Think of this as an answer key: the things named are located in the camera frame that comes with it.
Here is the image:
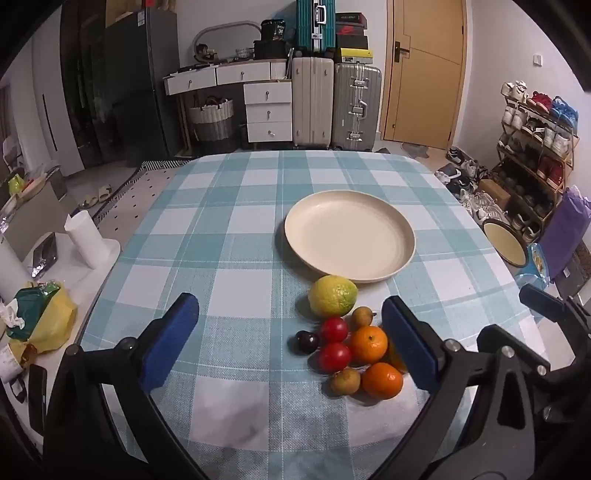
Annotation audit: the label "metal shoe rack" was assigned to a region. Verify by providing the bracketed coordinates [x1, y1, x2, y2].
[496, 80, 580, 241]

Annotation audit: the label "cream round plate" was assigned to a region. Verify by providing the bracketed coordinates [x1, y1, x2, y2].
[284, 189, 416, 284]

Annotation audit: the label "small brown longan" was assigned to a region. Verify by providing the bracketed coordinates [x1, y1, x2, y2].
[352, 306, 375, 331]
[331, 367, 361, 396]

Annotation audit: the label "rows of assorted shoes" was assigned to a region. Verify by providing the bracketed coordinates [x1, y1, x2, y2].
[501, 80, 579, 241]

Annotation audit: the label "stack of shoe boxes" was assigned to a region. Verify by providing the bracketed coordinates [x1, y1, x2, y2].
[335, 11, 374, 64]

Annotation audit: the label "teal checked tablecloth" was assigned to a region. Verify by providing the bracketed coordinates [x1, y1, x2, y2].
[76, 150, 541, 480]

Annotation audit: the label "teal suitcase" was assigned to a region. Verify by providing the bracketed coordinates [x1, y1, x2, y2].
[295, 0, 338, 52]

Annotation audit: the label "pair of beige slippers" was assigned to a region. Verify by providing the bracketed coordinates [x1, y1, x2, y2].
[81, 185, 114, 208]

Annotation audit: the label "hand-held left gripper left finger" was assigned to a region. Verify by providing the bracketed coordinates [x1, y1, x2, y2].
[44, 292, 209, 480]

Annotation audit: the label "dark glass cabinet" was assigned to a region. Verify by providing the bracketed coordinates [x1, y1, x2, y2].
[60, 0, 116, 169]

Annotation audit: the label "oval mirror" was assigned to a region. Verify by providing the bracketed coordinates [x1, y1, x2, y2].
[193, 19, 262, 63]

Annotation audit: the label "yellow-green guava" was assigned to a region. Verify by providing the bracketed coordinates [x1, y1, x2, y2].
[308, 275, 359, 318]

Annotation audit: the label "black refrigerator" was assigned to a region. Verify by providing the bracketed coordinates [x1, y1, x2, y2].
[104, 9, 181, 162]

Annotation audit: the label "small cardboard box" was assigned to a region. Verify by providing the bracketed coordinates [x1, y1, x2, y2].
[478, 179, 511, 208]

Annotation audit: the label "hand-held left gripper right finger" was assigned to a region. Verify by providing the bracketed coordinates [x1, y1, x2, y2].
[372, 296, 552, 480]

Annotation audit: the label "yellow plastic bag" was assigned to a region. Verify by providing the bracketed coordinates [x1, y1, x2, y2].
[9, 281, 78, 354]

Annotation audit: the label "woven laundry basket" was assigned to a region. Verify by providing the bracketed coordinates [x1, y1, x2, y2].
[188, 98, 236, 141]

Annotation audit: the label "metal tray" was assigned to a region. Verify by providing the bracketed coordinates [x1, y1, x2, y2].
[30, 232, 58, 279]

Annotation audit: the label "black storage box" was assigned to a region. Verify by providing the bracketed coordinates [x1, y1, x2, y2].
[254, 41, 291, 60]

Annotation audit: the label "blue snack packet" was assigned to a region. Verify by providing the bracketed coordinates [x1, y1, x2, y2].
[517, 243, 555, 289]

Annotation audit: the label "white dresser with drawers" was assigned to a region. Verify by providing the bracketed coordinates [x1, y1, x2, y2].
[164, 60, 294, 153]

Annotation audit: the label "beige suitcase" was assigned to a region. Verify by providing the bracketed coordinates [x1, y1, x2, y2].
[292, 57, 334, 149]

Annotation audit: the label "white side table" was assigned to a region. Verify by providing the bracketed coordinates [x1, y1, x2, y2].
[0, 231, 123, 416]

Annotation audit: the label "patterned rug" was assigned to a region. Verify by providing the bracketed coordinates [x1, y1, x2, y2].
[92, 159, 190, 222]

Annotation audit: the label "red tomato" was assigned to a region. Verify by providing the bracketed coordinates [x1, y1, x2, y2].
[317, 342, 353, 373]
[320, 318, 349, 343]

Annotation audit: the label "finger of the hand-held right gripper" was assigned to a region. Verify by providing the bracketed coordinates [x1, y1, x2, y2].
[519, 284, 571, 323]

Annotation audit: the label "orange tangerine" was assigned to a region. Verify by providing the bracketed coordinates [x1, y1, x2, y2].
[347, 326, 389, 364]
[362, 363, 404, 400]

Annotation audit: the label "pile of loose shoes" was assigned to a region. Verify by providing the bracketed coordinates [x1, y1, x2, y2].
[434, 147, 509, 222]

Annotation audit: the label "green packet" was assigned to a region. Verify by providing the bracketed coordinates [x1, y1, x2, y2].
[4, 282, 61, 329]

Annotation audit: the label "purple bag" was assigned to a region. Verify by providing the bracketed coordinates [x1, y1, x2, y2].
[538, 185, 591, 283]

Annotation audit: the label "dark purple plum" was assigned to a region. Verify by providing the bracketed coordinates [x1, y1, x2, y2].
[295, 330, 320, 355]

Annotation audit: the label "white paper towel roll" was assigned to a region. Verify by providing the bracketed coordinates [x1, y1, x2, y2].
[0, 235, 31, 301]
[65, 211, 109, 269]

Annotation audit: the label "silver suitcase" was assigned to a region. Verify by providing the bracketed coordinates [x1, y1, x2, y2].
[333, 63, 383, 151]

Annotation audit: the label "large cardboard box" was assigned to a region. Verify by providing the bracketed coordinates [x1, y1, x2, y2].
[0, 166, 79, 264]

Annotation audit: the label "wooden door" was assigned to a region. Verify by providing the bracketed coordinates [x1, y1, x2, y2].
[381, 0, 467, 149]

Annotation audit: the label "black phone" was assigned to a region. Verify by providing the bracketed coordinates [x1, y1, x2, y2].
[28, 364, 48, 435]

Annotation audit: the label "round beige brown-rimmed container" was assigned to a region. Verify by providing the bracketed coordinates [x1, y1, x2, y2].
[482, 220, 532, 267]

